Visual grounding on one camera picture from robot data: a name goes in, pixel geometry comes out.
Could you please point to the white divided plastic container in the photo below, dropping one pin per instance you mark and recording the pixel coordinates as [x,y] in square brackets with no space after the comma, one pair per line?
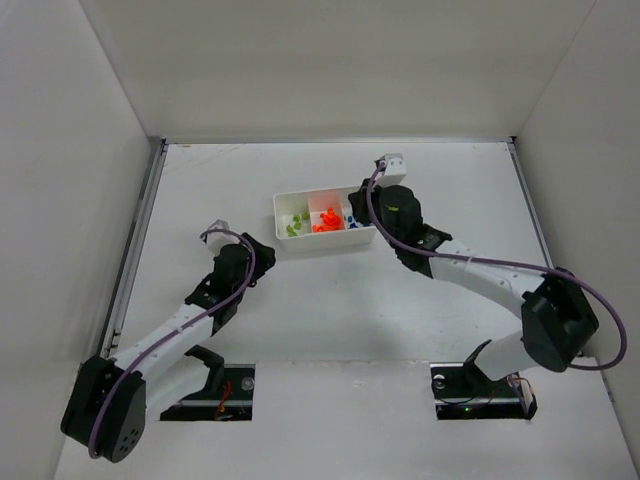
[288,208]

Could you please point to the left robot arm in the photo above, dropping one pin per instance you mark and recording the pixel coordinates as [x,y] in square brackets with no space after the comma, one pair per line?
[114,397]

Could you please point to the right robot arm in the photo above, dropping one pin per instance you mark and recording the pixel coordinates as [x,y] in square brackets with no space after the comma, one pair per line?
[556,318]

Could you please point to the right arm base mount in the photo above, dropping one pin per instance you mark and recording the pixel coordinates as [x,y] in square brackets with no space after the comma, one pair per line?
[462,392]

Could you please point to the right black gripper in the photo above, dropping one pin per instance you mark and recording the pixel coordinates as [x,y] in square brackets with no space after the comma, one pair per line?
[360,201]

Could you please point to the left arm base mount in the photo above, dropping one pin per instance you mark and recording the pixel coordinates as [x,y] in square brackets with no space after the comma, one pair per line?
[225,395]

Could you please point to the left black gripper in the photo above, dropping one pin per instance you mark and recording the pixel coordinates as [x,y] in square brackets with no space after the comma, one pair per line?
[261,251]

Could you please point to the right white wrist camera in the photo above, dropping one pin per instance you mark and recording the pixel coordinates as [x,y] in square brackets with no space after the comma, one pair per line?
[392,170]

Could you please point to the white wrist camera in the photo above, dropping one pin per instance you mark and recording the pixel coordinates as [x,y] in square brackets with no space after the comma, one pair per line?
[392,170]
[216,236]

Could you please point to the orange dome lego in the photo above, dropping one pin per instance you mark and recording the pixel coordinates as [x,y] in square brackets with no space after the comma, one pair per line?
[327,221]

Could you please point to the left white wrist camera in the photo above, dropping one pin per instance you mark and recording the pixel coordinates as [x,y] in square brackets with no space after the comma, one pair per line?
[216,236]

